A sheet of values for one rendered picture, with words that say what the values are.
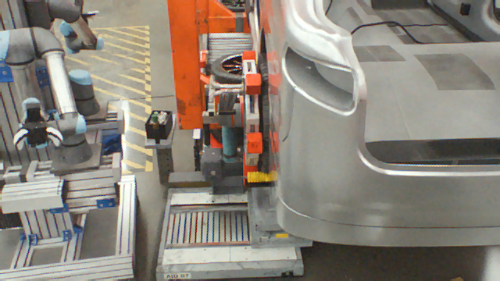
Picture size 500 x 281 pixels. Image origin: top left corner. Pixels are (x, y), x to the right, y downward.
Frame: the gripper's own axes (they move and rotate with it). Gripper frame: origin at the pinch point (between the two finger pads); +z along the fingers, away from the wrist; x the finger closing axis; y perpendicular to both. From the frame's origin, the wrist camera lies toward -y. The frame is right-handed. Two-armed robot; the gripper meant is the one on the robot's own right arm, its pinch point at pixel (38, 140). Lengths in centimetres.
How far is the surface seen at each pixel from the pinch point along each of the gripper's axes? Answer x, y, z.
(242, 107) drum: -104, 19, -54
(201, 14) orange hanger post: -166, 30, -287
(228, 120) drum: -96, 26, -54
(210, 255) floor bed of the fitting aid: -88, 105, -39
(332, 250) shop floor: -159, 103, -19
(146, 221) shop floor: -64, 116, -94
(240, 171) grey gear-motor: -121, 78, -80
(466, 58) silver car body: -232, -13, -31
